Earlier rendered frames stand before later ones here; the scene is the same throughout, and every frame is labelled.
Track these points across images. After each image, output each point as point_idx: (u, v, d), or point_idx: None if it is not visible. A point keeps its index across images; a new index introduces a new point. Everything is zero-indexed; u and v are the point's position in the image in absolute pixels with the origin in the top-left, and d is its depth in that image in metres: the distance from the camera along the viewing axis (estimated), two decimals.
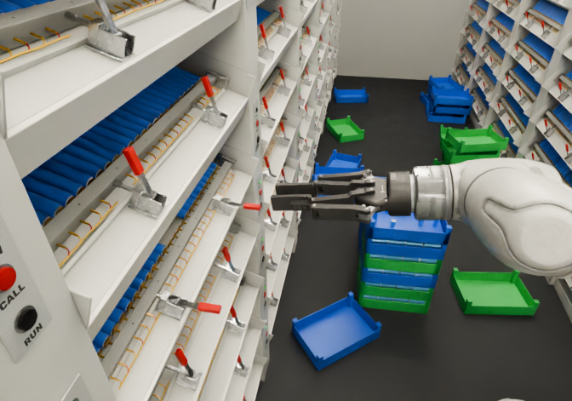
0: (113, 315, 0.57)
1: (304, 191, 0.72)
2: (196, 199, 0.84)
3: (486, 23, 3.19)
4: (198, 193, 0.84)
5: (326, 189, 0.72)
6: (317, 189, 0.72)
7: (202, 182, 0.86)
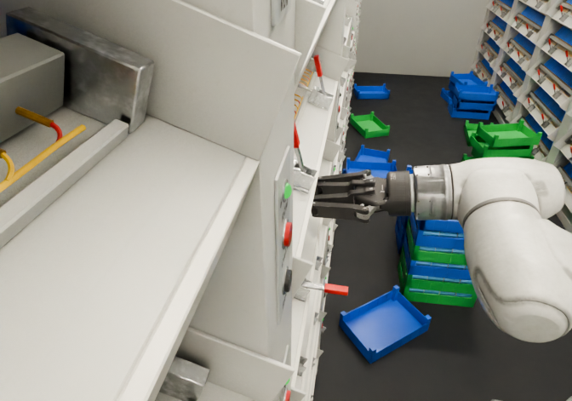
0: None
1: None
2: None
3: (511, 18, 3.17)
4: None
5: (326, 191, 0.71)
6: (316, 191, 0.72)
7: None
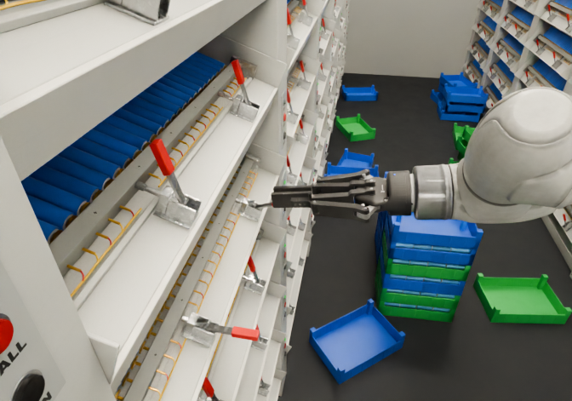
0: None
1: (301, 197, 0.70)
2: None
3: (501, 18, 3.09)
4: None
5: (324, 199, 0.69)
6: (313, 199, 0.69)
7: None
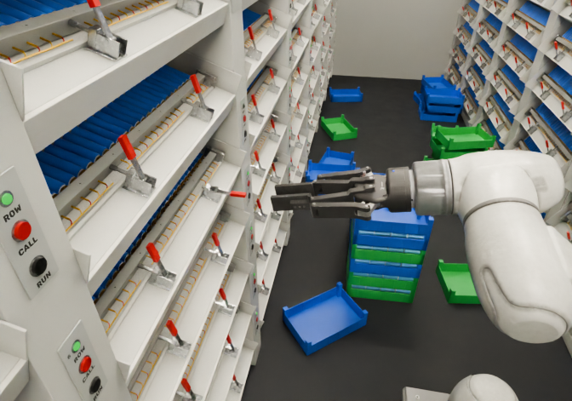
0: None
1: (301, 199, 0.70)
2: (180, 185, 0.92)
3: (477, 24, 3.26)
4: (183, 180, 0.92)
5: (323, 200, 0.68)
6: (313, 201, 0.69)
7: (186, 169, 0.94)
